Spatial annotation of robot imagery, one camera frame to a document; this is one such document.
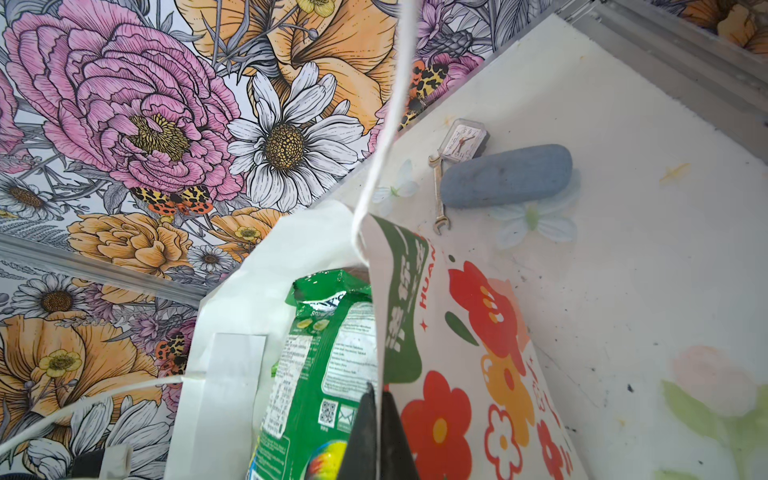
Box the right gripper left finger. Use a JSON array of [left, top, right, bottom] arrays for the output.
[[337, 383, 378, 480]]

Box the small metal wrench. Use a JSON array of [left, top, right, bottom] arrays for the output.
[[428, 155, 451, 235]]

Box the white floral paper bag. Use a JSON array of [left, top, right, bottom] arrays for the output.
[[0, 0, 592, 480]]

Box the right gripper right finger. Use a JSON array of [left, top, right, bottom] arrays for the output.
[[379, 391, 419, 480]]

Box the small square clock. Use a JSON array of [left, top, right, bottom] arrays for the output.
[[438, 118, 488, 163]]

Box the green yellow candy bag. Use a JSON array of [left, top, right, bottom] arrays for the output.
[[247, 269, 378, 479]]

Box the blue grey glasses case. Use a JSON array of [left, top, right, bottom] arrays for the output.
[[439, 144, 573, 209]]

